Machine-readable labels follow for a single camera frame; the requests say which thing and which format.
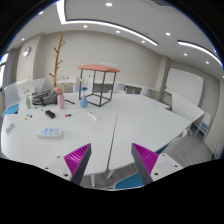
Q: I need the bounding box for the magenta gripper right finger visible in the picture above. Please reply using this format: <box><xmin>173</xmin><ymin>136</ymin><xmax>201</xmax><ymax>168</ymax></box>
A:
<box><xmin>131</xmin><ymin>143</ymin><xmax>159</xmax><ymax>185</ymax></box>

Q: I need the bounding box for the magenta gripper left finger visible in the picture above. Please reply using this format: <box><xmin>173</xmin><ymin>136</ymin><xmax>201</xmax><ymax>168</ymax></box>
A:
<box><xmin>64</xmin><ymin>144</ymin><xmax>92</xmax><ymax>185</ymax></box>

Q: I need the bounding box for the white charger plug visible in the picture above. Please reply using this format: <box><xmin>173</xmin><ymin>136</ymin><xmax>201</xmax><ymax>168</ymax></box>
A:
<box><xmin>88</xmin><ymin>112</ymin><xmax>99</xmax><ymax>121</ymax></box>

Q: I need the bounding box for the blue seat chair front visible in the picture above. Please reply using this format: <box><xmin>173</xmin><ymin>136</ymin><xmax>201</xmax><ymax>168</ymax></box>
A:
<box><xmin>114</xmin><ymin>173</ymin><xmax>143</xmax><ymax>189</ymax></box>

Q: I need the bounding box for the blue seat chair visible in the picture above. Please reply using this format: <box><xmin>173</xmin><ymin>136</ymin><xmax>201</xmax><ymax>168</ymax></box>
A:
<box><xmin>3</xmin><ymin>83</ymin><xmax>20</xmax><ymax>115</ymax></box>
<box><xmin>114</xmin><ymin>173</ymin><xmax>143</xmax><ymax>189</ymax></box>

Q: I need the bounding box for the white power strip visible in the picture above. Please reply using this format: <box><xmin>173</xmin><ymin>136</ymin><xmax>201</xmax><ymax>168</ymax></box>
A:
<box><xmin>36</xmin><ymin>127</ymin><xmax>63</xmax><ymax>139</ymax></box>

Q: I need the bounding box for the black rectangular box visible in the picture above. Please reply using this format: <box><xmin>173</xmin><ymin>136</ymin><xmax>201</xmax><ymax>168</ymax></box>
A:
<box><xmin>45</xmin><ymin>110</ymin><xmax>56</xmax><ymax>119</ymax></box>

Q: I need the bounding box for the blue ceramic vase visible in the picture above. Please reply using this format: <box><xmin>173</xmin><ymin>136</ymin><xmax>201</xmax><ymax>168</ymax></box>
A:
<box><xmin>80</xmin><ymin>96</ymin><xmax>88</xmax><ymax>108</ymax></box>

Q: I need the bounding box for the grey backpack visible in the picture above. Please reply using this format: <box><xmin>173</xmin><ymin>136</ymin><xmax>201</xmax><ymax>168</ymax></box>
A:
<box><xmin>32</xmin><ymin>89</ymin><xmax>58</xmax><ymax>106</ymax></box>

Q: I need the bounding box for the pink vase with flowers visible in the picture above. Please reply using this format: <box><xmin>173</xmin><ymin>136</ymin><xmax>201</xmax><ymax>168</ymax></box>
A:
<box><xmin>54</xmin><ymin>87</ymin><xmax>64</xmax><ymax>109</ymax></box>

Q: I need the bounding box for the small white remote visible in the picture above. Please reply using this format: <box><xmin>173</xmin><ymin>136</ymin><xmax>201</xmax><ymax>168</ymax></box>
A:
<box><xmin>6</xmin><ymin>123</ymin><xmax>15</xmax><ymax>133</ymax></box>

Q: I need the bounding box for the green vase with twigs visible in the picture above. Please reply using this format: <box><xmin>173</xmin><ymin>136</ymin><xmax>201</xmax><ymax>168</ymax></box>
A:
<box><xmin>23</xmin><ymin>76</ymin><xmax>31</xmax><ymax>109</ymax></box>

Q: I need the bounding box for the orange top metal side table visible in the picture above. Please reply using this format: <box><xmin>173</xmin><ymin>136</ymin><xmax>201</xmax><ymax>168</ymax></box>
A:
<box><xmin>77</xmin><ymin>64</ymin><xmax>119</xmax><ymax>107</ymax></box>

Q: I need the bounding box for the blue seat chair left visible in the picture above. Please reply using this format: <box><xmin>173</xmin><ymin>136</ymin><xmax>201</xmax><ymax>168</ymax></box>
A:
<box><xmin>3</xmin><ymin>83</ymin><xmax>20</xmax><ymax>115</ymax></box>

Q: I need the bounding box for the wooden coat rack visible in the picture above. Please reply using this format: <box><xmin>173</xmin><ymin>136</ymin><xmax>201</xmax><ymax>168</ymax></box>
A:
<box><xmin>49</xmin><ymin>35</ymin><xmax>66</xmax><ymax>88</ymax></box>

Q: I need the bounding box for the white board on wall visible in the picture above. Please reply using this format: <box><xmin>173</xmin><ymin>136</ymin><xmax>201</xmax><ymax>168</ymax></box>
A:
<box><xmin>165</xmin><ymin>68</ymin><xmax>204</xmax><ymax>105</ymax></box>

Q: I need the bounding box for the round wall clock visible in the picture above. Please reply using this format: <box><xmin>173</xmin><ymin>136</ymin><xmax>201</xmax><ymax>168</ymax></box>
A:
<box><xmin>23</xmin><ymin>47</ymin><xmax>31</xmax><ymax>57</ymax></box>

